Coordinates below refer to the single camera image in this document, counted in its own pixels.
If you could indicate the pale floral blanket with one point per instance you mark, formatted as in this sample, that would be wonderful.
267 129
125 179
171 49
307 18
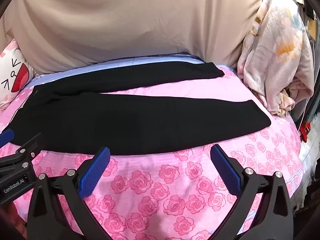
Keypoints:
275 55

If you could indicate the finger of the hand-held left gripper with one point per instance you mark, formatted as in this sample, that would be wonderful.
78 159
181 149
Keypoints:
23 155
5 137

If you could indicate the red plastic object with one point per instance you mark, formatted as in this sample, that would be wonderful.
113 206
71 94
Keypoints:
305 131

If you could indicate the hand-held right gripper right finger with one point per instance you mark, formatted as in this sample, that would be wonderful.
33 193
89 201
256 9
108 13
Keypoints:
225 167

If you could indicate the cat face pillow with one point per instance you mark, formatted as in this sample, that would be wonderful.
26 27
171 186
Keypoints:
12 80

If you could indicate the pink rose bedsheet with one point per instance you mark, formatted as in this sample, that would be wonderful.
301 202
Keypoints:
150 192

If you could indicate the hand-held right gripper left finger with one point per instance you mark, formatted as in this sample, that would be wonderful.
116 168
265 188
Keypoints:
96 170

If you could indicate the beige duvet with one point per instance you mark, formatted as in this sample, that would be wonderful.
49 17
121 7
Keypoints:
125 17

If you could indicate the black pants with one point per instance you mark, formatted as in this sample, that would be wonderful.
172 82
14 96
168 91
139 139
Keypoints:
125 120

